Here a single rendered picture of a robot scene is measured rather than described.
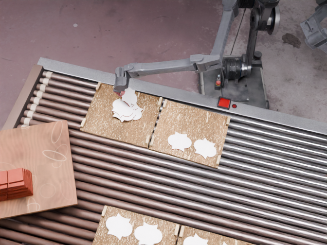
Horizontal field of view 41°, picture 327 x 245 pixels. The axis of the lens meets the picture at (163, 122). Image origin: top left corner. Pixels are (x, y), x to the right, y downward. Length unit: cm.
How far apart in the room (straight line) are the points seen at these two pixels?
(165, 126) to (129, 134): 22
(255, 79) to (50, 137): 191
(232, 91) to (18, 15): 219
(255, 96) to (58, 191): 192
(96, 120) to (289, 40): 238
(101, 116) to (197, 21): 203
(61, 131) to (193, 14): 233
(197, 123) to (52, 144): 85
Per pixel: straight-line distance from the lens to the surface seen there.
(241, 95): 358
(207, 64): 225
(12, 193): 232
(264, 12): 278
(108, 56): 405
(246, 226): 242
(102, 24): 431
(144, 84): 275
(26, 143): 249
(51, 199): 233
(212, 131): 259
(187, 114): 263
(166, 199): 241
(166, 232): 234
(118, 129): 257
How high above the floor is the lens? 319
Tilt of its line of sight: 61 degrees down
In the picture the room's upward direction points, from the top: 5 degrees clockwise
